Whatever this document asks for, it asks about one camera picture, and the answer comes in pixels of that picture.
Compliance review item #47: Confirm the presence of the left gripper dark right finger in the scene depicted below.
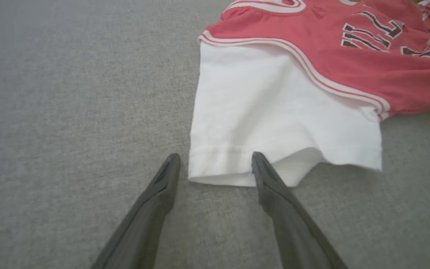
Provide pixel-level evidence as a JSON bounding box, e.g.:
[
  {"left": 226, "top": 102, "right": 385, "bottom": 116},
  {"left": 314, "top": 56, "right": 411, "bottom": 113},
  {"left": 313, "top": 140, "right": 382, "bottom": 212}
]
[{"left": 251, "top": 151, "right": 350, "bottom": 269}]

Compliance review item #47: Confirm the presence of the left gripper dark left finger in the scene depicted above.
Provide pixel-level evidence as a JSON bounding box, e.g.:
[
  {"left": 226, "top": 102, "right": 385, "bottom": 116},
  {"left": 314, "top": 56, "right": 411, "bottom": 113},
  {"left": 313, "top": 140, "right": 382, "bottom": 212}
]
[{"left": 90, "top": 153, "right": 181, "bottom": 269}]

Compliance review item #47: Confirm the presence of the red white lettered jersey shirt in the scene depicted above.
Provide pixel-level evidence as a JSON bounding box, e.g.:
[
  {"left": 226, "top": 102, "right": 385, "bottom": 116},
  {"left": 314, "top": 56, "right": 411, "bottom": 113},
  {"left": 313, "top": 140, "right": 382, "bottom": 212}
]
[{"left": 188, "top": 0, "right": 430, "bottom": 187}]

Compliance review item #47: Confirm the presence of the large grey sofa seat cushion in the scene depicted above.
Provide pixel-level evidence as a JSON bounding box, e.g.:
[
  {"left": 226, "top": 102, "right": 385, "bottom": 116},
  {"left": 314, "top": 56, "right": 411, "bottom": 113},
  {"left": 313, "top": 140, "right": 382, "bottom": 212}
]
[{"left": 0, "top": 0, "right": 430, "bottom": 269}]

